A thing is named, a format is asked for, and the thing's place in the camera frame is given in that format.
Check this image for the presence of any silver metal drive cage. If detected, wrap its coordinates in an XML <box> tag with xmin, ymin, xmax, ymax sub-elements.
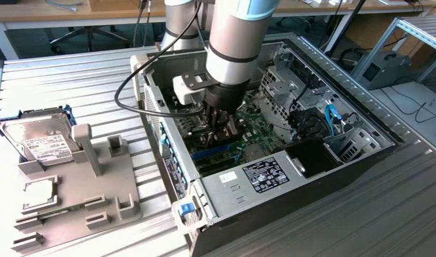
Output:
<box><xmin>259</xmin><ymin>47</ymin><xmax>334</xmax><ymax>126</ymax></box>

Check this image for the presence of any black floor cable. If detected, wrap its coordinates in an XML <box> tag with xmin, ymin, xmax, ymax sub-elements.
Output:
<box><xmin>379</xmin><ymin>87</ymin><xmax>436</xmax><ymax>138</ymax></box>

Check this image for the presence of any silver hard disk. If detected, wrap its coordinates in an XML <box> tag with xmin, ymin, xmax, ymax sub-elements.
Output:
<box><xmin>0</xmin><ymin>111</ymin><xmax>76</xmax><ymax>164</ymax></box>

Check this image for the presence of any blue RAM slot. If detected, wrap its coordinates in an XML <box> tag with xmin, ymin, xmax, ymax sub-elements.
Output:
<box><xmin>191</xmin><ymin>143</ymin><xmax>230</xmax><ymax>160</ymax></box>

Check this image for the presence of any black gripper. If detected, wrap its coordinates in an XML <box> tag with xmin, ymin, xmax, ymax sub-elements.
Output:
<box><xmin>202</xmin><ymin>79</ymin><xmax>248</xmax><ymax>119</ymax></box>

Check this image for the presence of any blue disk caddy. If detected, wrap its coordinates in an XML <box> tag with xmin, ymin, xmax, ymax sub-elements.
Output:
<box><xmin>0</xmin><ymin>104</ymin><xmax>78</xmax><ymax>163</ymax></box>

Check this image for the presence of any blue case latch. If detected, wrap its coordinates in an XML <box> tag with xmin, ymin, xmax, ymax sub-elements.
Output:
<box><xmin>179</xmin><ymin>202</ymin><xmax>196</xmax><ymax>215</ymax></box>

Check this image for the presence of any blue SATA wire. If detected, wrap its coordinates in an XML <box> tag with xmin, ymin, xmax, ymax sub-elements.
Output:
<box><xmin>323</xmin><ymin>103</ymin><xmax>348</xmax><ymax>137</ymax></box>

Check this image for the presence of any black wire bundle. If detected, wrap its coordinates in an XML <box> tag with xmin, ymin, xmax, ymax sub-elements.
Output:
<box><xmin>287</xmin><ymin>111</ymin><xmax>330</xmax><ymax>141</ymax></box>

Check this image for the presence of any grey power supply unit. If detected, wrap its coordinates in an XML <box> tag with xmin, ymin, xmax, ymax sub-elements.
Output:
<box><xmin>200</xmin><ymin>150</ymin><xmax>306</xmax><ymax>218</ymax></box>

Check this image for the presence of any light blue network cable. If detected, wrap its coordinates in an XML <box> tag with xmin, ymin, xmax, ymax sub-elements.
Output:
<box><xmin>46</xmin><ymin>0</ymin><xmax>79</xmax><ymax>12</ymax></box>

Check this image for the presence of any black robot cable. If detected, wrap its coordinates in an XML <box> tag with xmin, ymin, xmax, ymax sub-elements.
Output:
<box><xmin>114</xmin><ymin>0</ymin><xmax>208</xmax><ymax>118</ymax></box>

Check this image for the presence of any green motherboard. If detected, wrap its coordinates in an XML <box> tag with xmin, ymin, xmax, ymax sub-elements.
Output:
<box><xmin>174</xmin><ymin>89</ymin><xmax>296</xmax><ymax>178</ymax></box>

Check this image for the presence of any wooden desk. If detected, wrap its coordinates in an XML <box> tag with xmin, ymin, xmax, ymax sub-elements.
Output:
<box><xmin>0</xmin><ymin>0</ymin><xmax>436</xmax><ymax>60</ymax></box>

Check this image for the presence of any black office chair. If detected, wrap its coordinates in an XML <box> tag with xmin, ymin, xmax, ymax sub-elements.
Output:
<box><xmin>48</xmin><ymin>25</ymin><xmax>130</xmax><ymax>53</ymax></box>

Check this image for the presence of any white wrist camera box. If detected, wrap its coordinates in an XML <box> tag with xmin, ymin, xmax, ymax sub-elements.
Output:
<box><xmin>172</xmin><ymin>72</ymin><xmax>212</xmax><ymax>105</ymax></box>

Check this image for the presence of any open black PC case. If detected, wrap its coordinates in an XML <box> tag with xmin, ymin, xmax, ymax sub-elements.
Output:
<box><xmin>130</xmin><ymin>33</ymin><xmax>407</xmax><ymax>257</ymax></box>

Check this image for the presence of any grey control box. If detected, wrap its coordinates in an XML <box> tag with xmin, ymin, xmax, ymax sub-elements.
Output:
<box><xmin>359</xmin><ymin>50</ymin><xmax>414</xmax><ymax>90</ymax></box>

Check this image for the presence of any grey parts rack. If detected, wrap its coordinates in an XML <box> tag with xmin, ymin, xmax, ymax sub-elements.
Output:
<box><xmin>10</xmin><ymin>124</ymin><xmax>144</xmax><ymax>253</ymax></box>

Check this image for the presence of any silver CPU chip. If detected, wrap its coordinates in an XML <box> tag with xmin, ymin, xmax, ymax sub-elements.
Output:
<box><xmin>23</xmin><ymin>181</ymin><xmax>58</xmax><ymax>210</ymax></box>

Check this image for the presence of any aluminium frame table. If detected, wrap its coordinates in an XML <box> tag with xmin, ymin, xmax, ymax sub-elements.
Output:
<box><xmin>351</xmin><ymin>15</ymin><xmax>436</xmax><ymax>82</ymax></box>

